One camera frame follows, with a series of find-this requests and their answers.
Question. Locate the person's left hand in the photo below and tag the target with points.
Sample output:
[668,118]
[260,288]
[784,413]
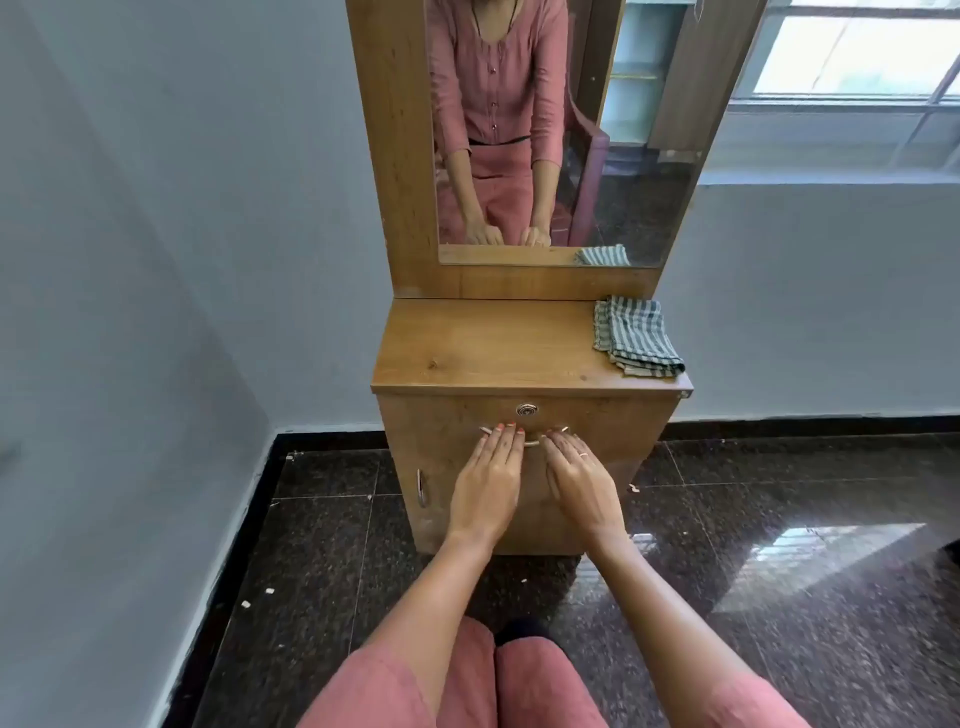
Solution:
[487,487]

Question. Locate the person's right hand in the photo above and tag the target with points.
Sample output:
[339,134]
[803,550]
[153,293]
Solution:
[585,495]

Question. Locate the wooden drawer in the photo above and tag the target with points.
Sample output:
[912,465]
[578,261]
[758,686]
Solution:
[450,420]

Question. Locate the person's right forearm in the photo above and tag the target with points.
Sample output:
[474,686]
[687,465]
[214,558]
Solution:
[645,615]

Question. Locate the person's left forearm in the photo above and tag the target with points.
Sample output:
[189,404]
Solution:
[435,607]

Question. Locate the person's legs pink trousers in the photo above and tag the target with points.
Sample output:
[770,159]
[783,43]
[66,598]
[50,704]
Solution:
[547,686]

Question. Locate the person's left pink sleeve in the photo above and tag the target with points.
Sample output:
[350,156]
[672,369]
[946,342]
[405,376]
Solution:
[360,694]

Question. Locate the person's pink sleeve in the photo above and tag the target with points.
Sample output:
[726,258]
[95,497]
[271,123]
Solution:
[750,709]
[360,694]

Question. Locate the person's right pink sleeve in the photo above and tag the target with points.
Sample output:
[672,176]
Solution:
[750,709]

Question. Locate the wooden dressing table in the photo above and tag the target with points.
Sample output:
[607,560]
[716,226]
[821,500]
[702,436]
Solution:
[487,345]

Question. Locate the green striped cloth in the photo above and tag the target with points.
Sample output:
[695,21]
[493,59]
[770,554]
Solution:
[637,337]

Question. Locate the dressing table mirror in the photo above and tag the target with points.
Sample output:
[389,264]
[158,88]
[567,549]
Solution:
[637,187]

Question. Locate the black furniture base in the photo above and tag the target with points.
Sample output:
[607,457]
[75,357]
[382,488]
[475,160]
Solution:
[952,553]

